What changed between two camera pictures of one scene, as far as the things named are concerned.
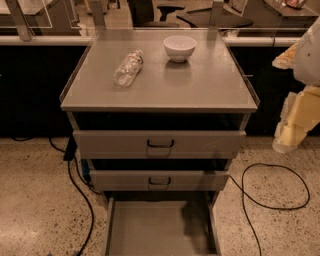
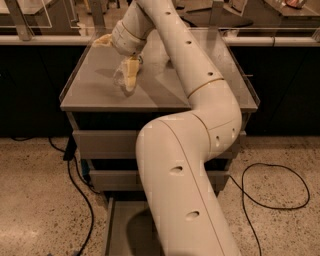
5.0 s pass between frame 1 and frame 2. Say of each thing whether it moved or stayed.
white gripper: moved
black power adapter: stayed
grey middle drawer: stayed
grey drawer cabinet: stayed
